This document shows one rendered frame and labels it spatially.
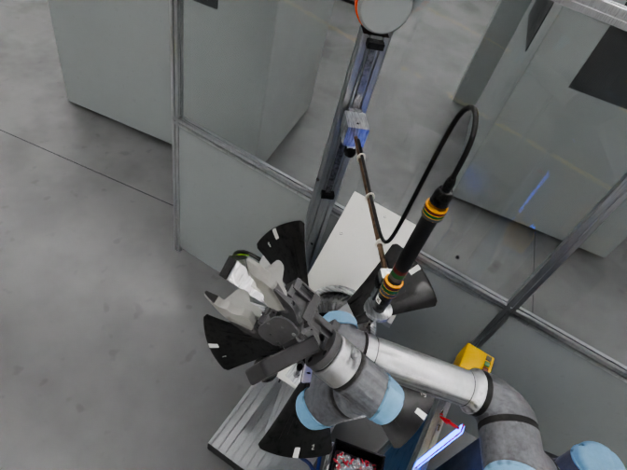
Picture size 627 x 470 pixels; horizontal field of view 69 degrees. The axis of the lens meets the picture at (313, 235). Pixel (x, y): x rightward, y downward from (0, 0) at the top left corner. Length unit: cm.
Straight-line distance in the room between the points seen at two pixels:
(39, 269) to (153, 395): 102
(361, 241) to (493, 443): 76
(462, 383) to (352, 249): 68
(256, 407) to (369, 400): 170
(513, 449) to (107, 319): 222
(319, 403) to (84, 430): 181
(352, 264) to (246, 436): 116
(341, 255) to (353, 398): 83
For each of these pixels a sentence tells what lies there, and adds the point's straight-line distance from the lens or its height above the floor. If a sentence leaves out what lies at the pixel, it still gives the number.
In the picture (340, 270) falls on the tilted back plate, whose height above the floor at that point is 117.
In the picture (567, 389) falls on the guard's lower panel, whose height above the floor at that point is 75.
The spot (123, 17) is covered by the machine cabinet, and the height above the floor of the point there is 90.
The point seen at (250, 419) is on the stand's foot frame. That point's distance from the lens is 243.
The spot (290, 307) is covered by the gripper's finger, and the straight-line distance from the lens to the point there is 66.
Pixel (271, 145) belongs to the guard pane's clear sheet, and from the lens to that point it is 203.
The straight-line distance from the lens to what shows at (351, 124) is 146.
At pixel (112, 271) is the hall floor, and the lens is 295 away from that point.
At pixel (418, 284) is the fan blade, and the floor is 141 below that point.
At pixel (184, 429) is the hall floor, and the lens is 247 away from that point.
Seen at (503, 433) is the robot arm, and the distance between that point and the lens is 102.
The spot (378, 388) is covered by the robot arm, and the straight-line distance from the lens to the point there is 77.
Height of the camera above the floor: 234
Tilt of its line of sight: 46 degrees down
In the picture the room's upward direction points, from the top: 17 degrees clockwise
